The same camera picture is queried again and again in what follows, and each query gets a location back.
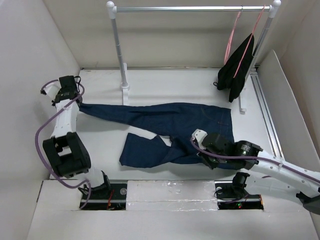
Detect dark blue denim trousers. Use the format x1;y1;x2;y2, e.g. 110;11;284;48
79;103;234;169

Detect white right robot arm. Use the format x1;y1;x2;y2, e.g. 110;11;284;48
190;129;320;215

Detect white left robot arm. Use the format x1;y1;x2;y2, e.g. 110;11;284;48
40;75;112;199

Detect pink hanger with black garment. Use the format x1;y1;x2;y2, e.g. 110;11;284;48
232;4;267;79

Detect empty pink hanger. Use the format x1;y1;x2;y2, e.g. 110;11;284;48
223;10;243;64

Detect black hanging garment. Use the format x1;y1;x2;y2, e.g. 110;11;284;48
213;33;255;103

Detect white board right side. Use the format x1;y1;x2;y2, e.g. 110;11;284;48
257;49;320;172

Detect white clothes rack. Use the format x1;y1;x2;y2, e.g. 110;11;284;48
106;0;282;106

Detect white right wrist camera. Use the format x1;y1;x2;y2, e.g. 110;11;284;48
191;129;208;146

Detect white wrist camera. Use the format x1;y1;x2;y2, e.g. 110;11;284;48
191;129;208;146
40;79;60;100

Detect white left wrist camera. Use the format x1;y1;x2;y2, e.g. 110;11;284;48
40;79;60;100

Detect aluminium rail right side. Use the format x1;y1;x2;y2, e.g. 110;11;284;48
250;67;284;158

